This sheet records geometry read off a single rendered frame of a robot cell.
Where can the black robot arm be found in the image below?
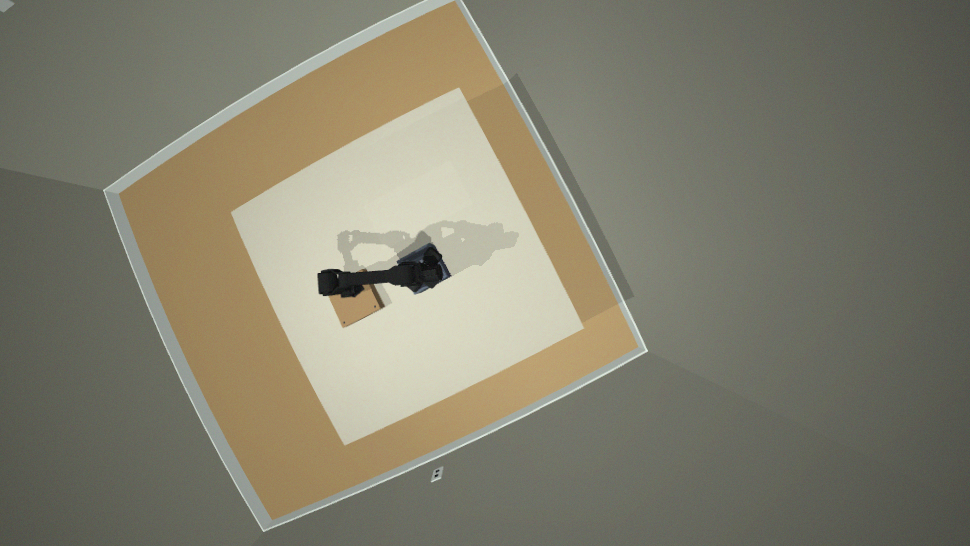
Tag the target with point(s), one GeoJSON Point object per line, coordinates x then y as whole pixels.
{"type": "Point", "coordinates": [351, 284]}

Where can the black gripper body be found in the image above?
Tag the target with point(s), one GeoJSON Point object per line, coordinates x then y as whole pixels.
{"type": "Point", "coordinates": [431, 256]}

